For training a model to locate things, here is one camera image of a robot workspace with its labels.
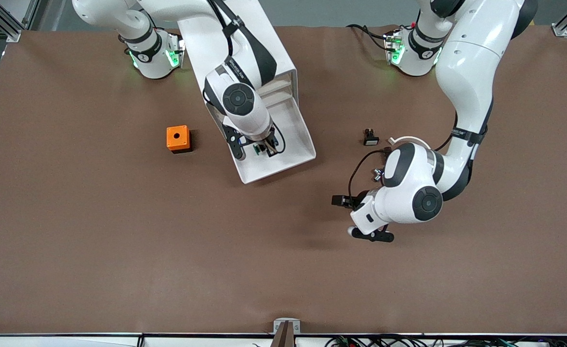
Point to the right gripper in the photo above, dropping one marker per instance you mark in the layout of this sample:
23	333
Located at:
267	143

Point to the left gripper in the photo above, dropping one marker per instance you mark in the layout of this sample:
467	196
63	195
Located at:
359	199

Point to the green push button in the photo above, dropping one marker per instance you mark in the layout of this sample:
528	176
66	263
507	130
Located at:
257	150

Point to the white plastic drawer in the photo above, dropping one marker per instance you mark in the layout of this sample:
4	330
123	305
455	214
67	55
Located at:
282	98
276	86
293	144

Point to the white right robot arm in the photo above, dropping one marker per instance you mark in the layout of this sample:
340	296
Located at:
249	118

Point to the left arm base connector plate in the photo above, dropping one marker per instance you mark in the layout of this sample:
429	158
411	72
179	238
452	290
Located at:
394	48

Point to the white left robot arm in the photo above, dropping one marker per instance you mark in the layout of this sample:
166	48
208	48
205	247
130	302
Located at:
466	72

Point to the right arm base connector plate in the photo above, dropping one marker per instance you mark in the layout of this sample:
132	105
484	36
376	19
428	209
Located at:
176	50

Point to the white-capped black push button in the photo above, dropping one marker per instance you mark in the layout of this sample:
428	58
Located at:
371	140

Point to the orange button box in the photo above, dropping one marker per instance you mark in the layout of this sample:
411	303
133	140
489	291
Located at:
182	142

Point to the white drawer cabinet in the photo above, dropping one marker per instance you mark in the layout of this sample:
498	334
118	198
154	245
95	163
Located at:
196	43

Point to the silver metal fitting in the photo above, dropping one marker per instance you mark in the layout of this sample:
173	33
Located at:
377	174

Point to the brown table mat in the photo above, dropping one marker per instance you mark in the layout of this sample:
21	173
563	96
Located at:
283	250

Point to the white curved plastic clamp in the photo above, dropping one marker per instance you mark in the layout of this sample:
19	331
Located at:
408	139

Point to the grey metal bracket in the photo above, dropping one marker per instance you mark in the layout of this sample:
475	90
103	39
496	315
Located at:
286	322

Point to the white table edge rail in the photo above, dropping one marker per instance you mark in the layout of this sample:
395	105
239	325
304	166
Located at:
71	341

